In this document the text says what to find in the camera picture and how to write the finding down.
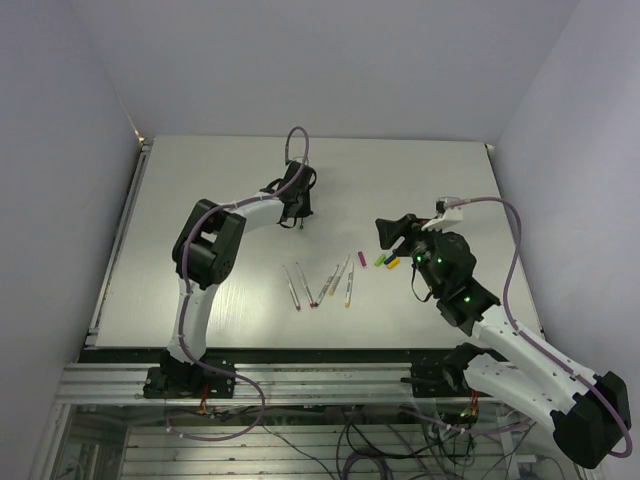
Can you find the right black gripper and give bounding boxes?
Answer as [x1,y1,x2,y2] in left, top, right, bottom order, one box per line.
[376,213,445,296]

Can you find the red pen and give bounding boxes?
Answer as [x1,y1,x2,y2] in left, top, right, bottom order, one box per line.
[295,262,316,308]

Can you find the purple pen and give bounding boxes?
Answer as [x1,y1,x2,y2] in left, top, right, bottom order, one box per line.
[283,265,301,312]

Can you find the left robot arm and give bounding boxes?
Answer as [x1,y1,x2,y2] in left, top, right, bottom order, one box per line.
[161,159,317,397]

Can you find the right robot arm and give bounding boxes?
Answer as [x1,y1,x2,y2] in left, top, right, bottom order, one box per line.
[375,214,631,470]

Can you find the yellow pen cap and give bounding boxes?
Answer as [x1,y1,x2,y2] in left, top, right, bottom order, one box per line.
[386,258,400,269]

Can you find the yellow pen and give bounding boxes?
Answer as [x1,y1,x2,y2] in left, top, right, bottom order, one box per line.
[344,262,355,308]

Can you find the orange pen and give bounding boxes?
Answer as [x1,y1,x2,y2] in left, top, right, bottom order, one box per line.
[329,254,350,296]

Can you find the dark blue pen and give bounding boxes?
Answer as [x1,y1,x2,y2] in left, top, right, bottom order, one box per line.
[316,264,340,305]

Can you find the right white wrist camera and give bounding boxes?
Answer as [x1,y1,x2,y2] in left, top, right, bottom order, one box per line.
[421,197,463,231]

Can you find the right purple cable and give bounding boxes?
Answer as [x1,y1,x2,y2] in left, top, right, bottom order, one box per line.
[399,196,632,459]

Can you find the purple cable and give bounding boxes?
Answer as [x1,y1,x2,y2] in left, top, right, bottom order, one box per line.
[399,196,632,459]
[164,126,310,443]

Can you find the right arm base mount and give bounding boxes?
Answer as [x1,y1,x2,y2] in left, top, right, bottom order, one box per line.
[400,364,479,399]

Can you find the aluminium frame rail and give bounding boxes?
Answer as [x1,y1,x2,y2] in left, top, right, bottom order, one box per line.
[54,362,506,404]

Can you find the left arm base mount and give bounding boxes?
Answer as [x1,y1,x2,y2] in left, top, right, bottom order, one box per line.
[143,350,236,399]

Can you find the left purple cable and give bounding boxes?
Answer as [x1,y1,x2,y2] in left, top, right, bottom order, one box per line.
[164,126,310,443]

